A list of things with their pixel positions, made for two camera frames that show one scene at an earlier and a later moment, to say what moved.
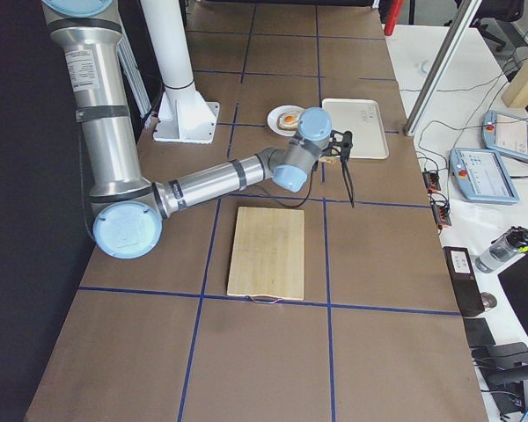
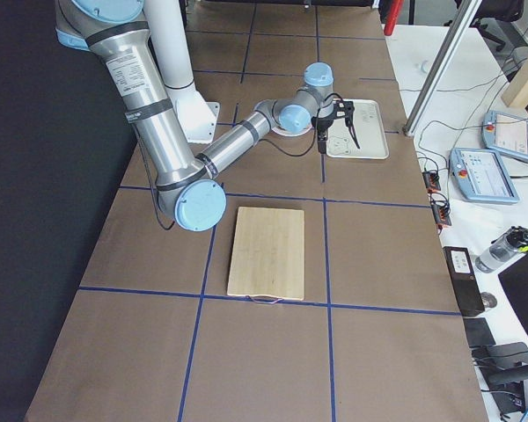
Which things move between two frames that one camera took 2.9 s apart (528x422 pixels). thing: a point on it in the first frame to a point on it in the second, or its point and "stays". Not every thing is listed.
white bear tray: [363, 118] stays
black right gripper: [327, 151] to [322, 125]
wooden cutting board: [267, 254] stays
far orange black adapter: [431, 179] stays
